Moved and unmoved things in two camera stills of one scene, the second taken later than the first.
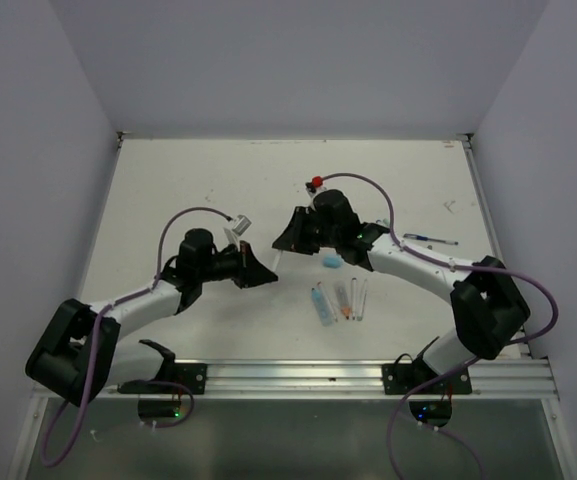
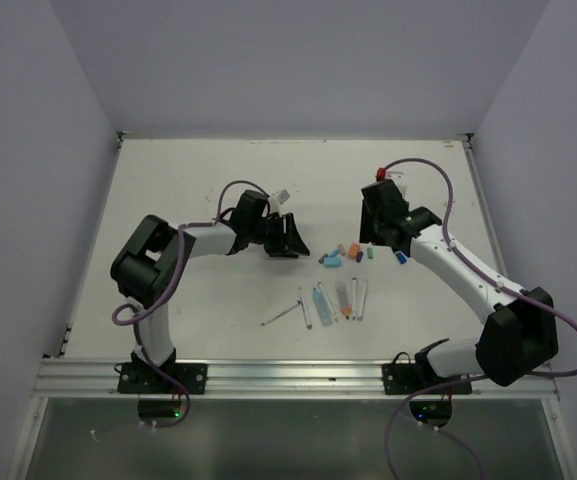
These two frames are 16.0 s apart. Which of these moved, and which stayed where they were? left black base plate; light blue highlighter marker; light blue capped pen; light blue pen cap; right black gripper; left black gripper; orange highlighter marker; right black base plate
Moved: light blue capped pen; right black gripper; left black gripper
Stayed: left black base plate; light blue highlighter marker; orange highlighter marker; right black base plate; light blue pen cap
